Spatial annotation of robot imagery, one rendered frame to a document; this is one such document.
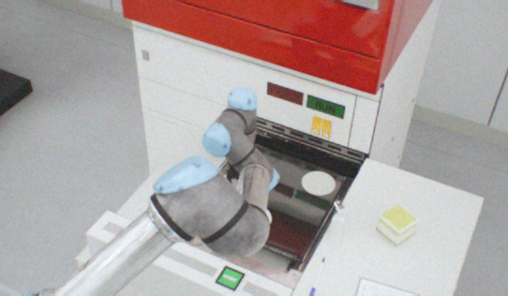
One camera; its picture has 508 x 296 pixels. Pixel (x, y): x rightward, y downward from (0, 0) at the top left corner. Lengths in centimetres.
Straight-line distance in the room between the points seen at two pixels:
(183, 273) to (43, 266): 140
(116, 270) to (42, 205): 197
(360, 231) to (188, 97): 75
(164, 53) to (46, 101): 179
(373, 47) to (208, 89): 62
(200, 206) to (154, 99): 109
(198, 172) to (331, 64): 67
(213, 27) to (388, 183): 67
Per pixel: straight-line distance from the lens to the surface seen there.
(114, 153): 338
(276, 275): 172
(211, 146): 157
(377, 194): 184
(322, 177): 195
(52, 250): 300
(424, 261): 171
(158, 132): 232
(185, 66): 206
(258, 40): 180
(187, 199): 118
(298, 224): 182
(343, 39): 169
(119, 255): 124
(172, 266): 164
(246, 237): 122
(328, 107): 188
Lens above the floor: 226
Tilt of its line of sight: 42 degrees down
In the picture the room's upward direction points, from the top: 2 degrees clockwise
